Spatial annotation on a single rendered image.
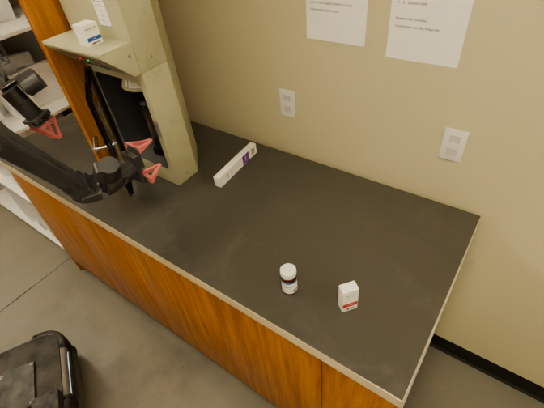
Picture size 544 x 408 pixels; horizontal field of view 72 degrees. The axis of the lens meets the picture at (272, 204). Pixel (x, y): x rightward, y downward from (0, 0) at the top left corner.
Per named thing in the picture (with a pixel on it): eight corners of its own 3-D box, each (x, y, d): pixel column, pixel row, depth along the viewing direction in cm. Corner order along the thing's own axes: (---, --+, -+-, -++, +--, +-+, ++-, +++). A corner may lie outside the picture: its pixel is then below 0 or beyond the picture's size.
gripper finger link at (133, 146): (155, 136, 117) (132, 151, 112) (163, 155, 122) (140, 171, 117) (142, 130, 121) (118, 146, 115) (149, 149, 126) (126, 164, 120)
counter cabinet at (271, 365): (155, 208, 286) (110, 99, 225) (427, 348, 190) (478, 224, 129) (79, 269, 248) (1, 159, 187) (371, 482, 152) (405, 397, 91)
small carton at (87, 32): (93, 39, 119) (85, 19, 115) (104, 41, 116) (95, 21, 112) (80, 45, 116) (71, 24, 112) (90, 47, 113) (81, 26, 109)
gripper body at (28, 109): (40, 114, 133) (22, 96, 128) (53, 113, 127) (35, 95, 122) (26, 126, 130) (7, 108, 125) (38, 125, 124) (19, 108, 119)
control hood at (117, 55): (83, 58, 136) (70, 29, 129) (142, 74, 120) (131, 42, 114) (54, 70, 129) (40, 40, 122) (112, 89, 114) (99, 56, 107)
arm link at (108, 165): (74, 180, 113) (82, 205, 110) (69, 158, 103) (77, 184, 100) (116, 172, 118) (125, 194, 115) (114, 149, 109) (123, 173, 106)
